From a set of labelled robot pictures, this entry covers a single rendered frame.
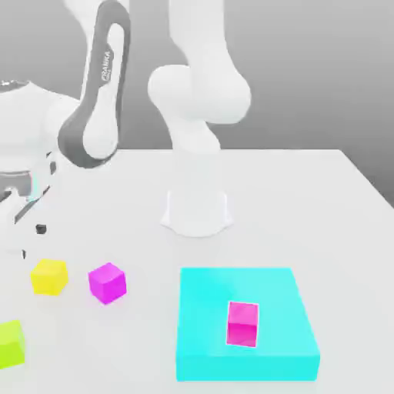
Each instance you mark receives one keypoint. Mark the small magenta cube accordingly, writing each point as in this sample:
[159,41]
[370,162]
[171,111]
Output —
[107,283]

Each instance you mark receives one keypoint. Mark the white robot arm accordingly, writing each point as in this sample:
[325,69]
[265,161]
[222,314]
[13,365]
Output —
[197,92]

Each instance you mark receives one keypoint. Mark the small lime green cube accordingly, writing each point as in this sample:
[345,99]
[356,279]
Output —
[10,344]

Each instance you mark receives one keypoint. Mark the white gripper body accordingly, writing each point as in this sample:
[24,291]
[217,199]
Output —
[34,215]

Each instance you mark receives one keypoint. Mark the large cyan box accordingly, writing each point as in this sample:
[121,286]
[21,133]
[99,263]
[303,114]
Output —
[277,338]

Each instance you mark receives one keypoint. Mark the small pink cube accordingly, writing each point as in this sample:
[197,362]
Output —
[242,324]

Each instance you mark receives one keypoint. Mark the small yellow cube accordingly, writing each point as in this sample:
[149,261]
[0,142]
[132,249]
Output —
[48,277]

